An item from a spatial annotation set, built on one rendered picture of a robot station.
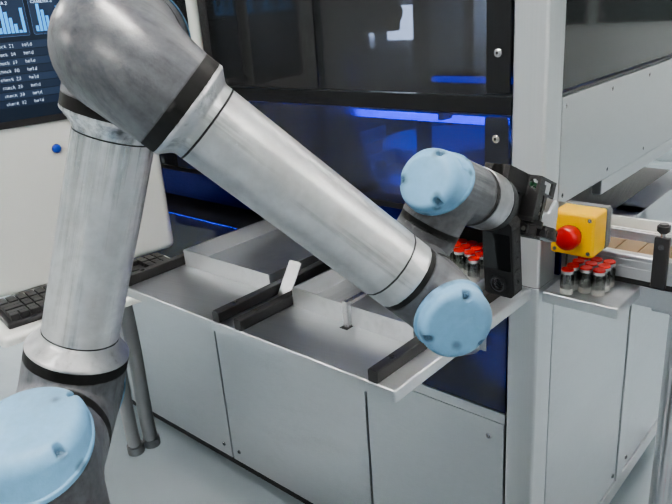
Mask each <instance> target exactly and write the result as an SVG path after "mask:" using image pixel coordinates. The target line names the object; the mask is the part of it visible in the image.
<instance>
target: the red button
mask: <svg viewBox="0 0 672 504"><path fill-rule="evenodd" d="M557 232H558V234H557V239H556V242H555V243H556V245H557V246H558V247H559V248H561V249H562V250H565V251H570V250H573V249H574V248H576V247H577V246H578V245H579V244H580V243H581V233H580V231H579V230H578V229H577V228H576V227H575V226H572V225H564V226H562V227H560V228H559V229H558V230H557Z"/></svg>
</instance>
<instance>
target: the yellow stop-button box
mask: <svg viewBox="0 0 672 504"><path fill-rule="evenodd" d="M611 208H612V207H611V206H610V205H603V204H596V203H588V202H581V201H573V200H570V201H568V202H566V204H564V205H562V206H561V207H559V208H558V216H557V223H556V230H558V229H559V228H560V227H562V226H564V225H572V226H575V227H576V228H577V229H578V230H579V231H580V233H581V243H580V244H579V245H578V246H577V247H576V248H574V249H573V250H570V251H565V250H562V249H561V248H559V247H558V246H557V245H556V243H555V242H551V250H552V251H554V252H559V253H565V254H570V255H575V256H581V257H586V258H593V257H594V256H595V255H597V254H598V253H599V252H600V251H602V250H603V249H605V248H606V247H608V246H609V235H610V222H611Z"/></svg>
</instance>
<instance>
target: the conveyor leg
mask: <svg viewBox="0 0 672 504"><path fill-rule="evenodd" d="M651 310H652V311H655V312H660V313H664V314H669V323H668V332H667V341H666V350H665V359H664V368H663V377H662V385H661V394H660V403H659V412H658V421H657V430H656V439H655V448H654V457H653V466H652V475H651V484H650V493H649V501H648V504H672V313H671V312H667V311H662V310H658V309H653V308H651Z"/></svg>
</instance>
